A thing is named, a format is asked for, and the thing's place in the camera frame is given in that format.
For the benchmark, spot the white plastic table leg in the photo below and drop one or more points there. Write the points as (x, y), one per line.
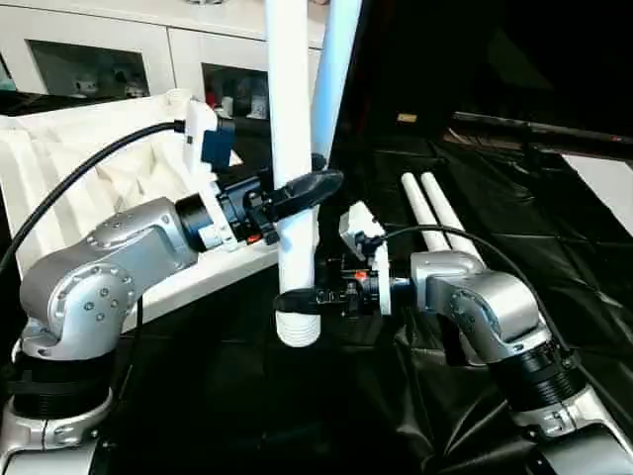
(289, 99)
(445, 208)
(336, 74)
(420, 208)

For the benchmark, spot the white plastic table top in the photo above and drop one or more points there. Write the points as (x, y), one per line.
(59, 158)

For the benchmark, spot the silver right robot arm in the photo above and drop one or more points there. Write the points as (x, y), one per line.
(484, 302)

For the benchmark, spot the white mug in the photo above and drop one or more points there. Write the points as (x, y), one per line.
(227, 107)

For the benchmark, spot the black case with yellow label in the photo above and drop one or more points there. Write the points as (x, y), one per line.
(405, 59)

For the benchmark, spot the black work mat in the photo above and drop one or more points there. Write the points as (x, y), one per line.
(544, 237)

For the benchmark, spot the white cabinet with glass doors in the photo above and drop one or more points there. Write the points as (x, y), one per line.
(123, 29)

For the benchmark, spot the black metal rod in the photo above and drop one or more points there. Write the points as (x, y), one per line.
(544, 131)

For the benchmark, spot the white flat board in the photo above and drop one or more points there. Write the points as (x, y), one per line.
(608, 193)

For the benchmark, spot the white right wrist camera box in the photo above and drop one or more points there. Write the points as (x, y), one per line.
(361, 227)

